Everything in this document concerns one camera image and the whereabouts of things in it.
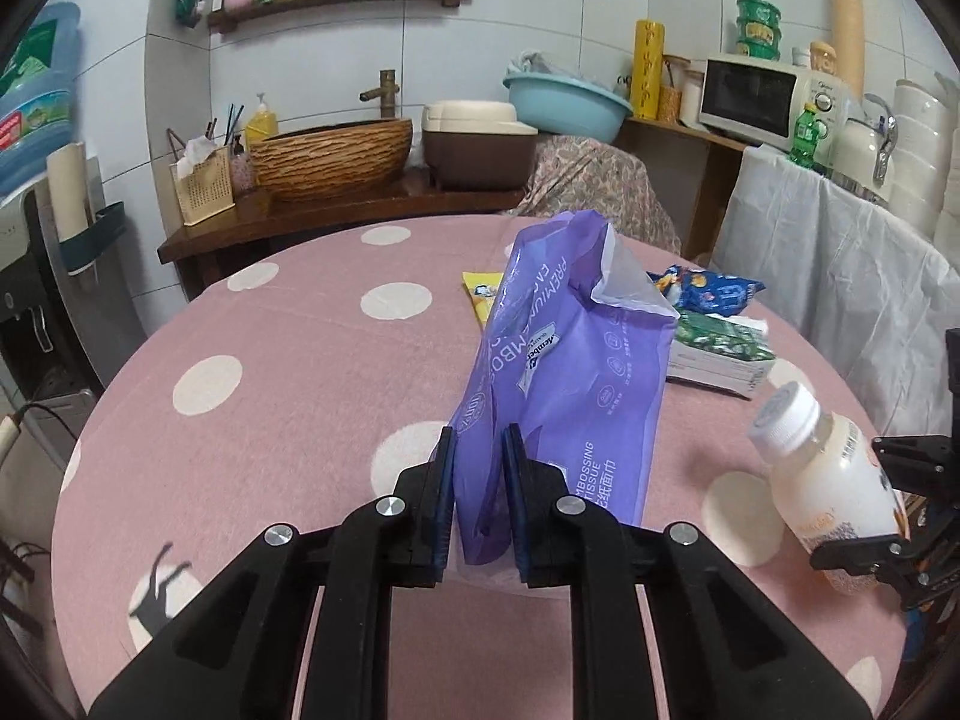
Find white milk bottle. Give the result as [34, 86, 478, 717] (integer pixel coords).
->
[748, 381, 912, 595]

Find cream slatted tissue box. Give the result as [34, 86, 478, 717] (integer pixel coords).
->
[169, 133, 235, 226]

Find floral patterned cloth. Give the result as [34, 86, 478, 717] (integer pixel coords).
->
[510, 136, 683, 256]

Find grey plastic bag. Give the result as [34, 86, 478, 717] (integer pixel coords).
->
[510, 51, 601, 87]

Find dark chopsticks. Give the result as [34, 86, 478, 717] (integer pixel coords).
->
[206, 100, 246, 147]

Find white microwave oven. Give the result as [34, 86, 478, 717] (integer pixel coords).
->
[697, 52, 852, 153]

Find light blue plastic basin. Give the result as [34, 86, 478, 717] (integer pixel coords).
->
[502, 73, 633, 143]

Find pink polka dot tablecloth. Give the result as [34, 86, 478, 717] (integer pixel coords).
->
[51, 214, 912, 720]

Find blue water jug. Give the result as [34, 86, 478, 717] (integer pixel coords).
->
[0, 1, 82, 196]

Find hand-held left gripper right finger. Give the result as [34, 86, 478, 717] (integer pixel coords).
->
[501, 424, 875, 720]

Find purple tissue packet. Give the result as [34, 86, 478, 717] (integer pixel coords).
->
[450, 210, 682, 567]

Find wicker pattern basin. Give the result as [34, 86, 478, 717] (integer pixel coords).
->
[247, 118, 415, 203]

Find blue snack bag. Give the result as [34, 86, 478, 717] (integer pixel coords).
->
[646, 262, 766, 316]

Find dark wooden counter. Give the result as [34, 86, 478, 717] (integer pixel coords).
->
[157, 169, 541, 301]

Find white crinkled cloth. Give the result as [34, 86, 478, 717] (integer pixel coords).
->
[709, 144, 960, 458]

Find white kettle chrome handle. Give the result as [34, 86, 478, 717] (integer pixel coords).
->
[829, 94, 899, 200]

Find green and white milk carton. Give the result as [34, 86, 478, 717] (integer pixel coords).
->
[666, 311, 775, 400]

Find stack of small white bowls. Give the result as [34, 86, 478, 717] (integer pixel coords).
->
[891, 79, 947, 233]

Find black cable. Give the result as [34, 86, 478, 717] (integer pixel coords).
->
[15, 401, 83, 442]

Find dark cup holder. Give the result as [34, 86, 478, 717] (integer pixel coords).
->
[58, 201, 127, 276]

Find bronze faucet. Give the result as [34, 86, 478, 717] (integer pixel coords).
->
[359, 70, 398, 121]

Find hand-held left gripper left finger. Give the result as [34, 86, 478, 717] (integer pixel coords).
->
[88, 426, 460, 720]

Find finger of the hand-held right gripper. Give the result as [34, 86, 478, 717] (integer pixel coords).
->
[808, 532, 935, 588]
[871, 433, 950, 497]

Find brown rice cooker cream lid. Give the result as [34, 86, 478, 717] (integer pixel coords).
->
[421, 100, 539, 192]

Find yellow soap pump bottle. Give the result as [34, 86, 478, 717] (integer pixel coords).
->
[246, 92, 280, 145]

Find yellow snack packet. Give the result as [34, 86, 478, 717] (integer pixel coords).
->
[461, 271, 505, 331]

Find green soda bottle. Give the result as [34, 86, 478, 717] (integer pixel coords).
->
[789, 101, 826, 170]

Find yellow film roll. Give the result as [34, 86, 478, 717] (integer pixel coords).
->
[630, 19, 667, 121]

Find water dispenser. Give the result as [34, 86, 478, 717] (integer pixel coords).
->
[0, 187, 147, 406]

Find beige paper cup sleeve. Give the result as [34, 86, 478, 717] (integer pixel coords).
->
[46, 144, 98, 235]

